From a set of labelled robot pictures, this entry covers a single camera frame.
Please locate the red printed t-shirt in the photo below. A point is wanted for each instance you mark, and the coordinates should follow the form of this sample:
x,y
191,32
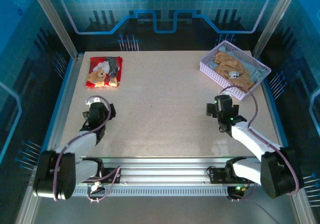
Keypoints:
x,y
105,71

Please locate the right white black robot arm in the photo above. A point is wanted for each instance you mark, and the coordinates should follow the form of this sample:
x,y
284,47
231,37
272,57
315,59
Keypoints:
x,y
277,174

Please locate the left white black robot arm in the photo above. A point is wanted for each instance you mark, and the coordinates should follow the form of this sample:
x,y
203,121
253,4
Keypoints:
x,y
57,174

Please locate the white garment label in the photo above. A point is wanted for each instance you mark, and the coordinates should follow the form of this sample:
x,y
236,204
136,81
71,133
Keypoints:
x,y
233,74

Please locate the tan t-shirt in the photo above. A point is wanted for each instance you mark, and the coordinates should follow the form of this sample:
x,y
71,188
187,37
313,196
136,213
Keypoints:
x,y
227,63

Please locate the lavender plastic basket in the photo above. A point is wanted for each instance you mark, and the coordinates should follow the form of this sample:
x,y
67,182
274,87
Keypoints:
x,y
207,66

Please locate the grey-blue t-shirt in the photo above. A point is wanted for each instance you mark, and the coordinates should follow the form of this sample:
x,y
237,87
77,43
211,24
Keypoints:
x,y
255,70

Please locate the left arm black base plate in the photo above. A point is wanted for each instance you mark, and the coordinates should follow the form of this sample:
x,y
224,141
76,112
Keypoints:
x,y
112,175

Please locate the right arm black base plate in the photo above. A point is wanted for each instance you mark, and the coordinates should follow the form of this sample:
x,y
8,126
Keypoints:
x,y
217,175

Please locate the aluminium frame rail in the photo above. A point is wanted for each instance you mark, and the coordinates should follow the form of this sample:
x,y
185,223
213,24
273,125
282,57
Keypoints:
x,y
162,170

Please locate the aluminium frame post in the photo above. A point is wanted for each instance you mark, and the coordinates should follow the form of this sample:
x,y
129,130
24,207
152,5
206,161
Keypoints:
x,y
47,6
275,16

